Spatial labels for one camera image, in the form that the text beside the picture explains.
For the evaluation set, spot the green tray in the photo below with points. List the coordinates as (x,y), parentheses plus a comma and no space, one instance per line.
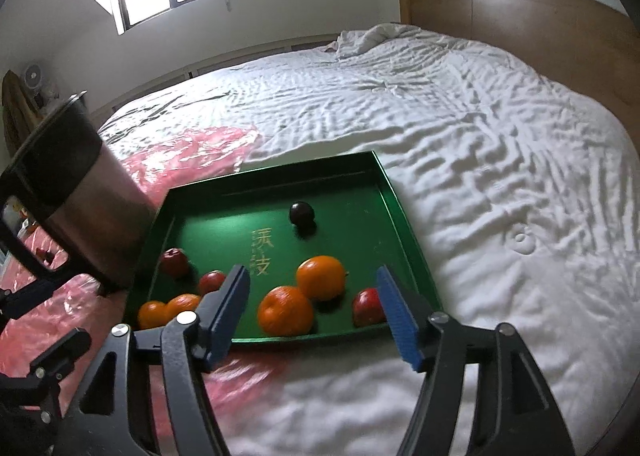
(340,216)

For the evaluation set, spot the hanging olive coat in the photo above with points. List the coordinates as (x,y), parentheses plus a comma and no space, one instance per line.
(12,106)

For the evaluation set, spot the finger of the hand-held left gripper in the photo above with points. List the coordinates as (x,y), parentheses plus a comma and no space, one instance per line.
(60,351)
(22,303)

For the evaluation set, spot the white electric fan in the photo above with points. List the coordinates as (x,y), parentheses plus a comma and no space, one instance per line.
(33,76)

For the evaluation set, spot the dark purple plum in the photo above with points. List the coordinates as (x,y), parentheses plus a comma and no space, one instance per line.
(301,213)

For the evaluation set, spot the small red apple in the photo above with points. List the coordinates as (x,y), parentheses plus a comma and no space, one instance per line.
(211,282)

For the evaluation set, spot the white quilt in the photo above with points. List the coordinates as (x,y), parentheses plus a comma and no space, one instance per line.
(500,161)

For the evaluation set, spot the wooden headboard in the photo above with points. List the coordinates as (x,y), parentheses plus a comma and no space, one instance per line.
(525,16)

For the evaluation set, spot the crumpled white blanket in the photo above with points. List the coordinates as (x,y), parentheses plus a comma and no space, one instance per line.
(380,38)

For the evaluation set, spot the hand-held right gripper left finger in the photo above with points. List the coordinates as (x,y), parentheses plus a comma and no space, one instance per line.
(232,316)

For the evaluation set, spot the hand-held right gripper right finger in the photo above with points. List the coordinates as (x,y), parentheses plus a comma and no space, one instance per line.
(395,321)

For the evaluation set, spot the pink plastic sheet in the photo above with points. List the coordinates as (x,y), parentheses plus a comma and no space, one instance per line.
(175,156)

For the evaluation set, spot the small orange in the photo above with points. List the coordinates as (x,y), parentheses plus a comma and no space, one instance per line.
(151,316)

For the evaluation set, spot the large orange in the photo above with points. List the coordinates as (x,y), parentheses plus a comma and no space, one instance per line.
(285,311)

